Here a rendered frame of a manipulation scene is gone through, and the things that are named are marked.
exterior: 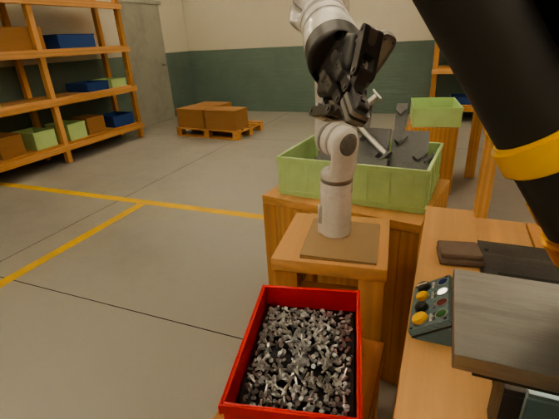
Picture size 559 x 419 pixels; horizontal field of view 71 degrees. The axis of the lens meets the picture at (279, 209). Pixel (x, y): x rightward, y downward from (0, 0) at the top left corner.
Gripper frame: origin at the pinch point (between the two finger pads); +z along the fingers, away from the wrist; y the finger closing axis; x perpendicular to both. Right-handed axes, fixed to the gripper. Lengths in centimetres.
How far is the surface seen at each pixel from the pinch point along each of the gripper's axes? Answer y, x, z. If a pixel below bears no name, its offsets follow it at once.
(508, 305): -7.5, 22.3, 14.8
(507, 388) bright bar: -16.4, 28.9, 20.4
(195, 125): -359, 51, -496
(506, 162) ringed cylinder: 10.5, -3.7, 21.6
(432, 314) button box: -29.6, 36.4, 2.5
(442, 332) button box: -29.1, 36.9, 6.2
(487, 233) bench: -33, 75, -31
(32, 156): -379, -137, -354
